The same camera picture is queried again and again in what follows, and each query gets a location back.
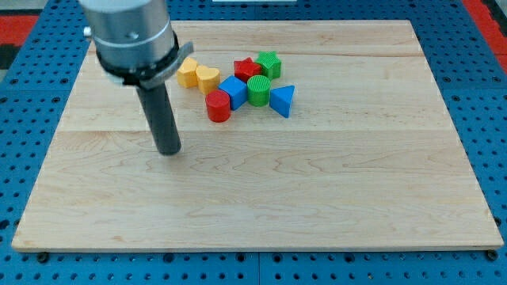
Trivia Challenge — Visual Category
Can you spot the green star block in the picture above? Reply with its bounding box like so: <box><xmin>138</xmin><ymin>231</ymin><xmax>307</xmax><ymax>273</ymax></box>
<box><xmin>255</xmin><ymin>51</ymin><xmax>282</xmax><ymax>80</ymax></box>

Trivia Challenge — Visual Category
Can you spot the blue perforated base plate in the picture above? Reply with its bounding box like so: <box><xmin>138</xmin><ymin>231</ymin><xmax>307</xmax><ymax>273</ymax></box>
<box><xmin>1</xmin><ymin>0</ymin><xmax>506</xmax><ymax>284</ymax></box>

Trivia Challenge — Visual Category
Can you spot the light wooden board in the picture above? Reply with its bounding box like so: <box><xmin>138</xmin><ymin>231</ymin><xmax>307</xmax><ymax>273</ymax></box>
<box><xmin>12</xmin><ymin>20</ymin><xmax>504</xmax><ymax>253</ymax></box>

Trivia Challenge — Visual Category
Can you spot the red star block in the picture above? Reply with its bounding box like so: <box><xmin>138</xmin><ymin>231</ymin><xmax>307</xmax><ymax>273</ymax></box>
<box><xmin>233</xmin><ymin>57</ymin><xmax>262</xmax><ymax>83</ymax></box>

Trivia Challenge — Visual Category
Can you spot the red cylinder block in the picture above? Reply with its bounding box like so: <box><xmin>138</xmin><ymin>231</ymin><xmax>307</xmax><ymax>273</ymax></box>
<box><xmin>205</xmin><ymin>89</ymin><xmax>231</xmax><ymax>123</ymax></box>

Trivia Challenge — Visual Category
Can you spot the yellow hexagon block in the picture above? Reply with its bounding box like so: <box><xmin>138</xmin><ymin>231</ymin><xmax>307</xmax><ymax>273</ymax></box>
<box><xmin>177</xmin><ymin>57</ymin><xmax>198</xmax><ymax>88</ymax></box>

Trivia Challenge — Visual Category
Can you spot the yellow heart block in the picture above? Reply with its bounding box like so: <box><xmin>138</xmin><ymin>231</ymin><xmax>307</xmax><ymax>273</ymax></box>
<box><xmin>196</xmin><ymin>65</ymin><xmax>221</xmax><ymax>95</ymax></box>

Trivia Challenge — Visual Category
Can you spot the blue cube block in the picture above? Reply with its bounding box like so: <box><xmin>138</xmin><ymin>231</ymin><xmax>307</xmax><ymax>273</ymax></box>
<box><xmin>219</xmin><ymin>75</ymin><xmax>247</xmax><ymax>111</ymax></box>

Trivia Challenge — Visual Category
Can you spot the blue triangle block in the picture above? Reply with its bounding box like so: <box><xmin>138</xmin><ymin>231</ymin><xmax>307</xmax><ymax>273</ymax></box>
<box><xmin>269</xmin><ymin>85</ymin><xmax>295</xmax><ymax>118</ymax></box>

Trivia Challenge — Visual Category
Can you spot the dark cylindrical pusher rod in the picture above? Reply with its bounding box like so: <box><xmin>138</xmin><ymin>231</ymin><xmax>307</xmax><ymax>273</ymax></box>
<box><xmin>136</xmin><ymin>85</ymin><xmax>181</xmax><ymax>156</ymax></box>

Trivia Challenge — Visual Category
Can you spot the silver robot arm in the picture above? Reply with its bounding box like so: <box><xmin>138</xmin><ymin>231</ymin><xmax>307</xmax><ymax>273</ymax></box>
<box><xmin>78</xmin><ymin>0</ymin><xmax>194</xmax><ymax>89</ymax></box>

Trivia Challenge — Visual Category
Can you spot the green cylinder block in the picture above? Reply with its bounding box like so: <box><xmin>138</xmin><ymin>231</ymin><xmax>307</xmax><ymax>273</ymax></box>
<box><xmin>247</xmin><ymin>75</ymin><xmax>271</xmax><ymax>107</ymax></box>

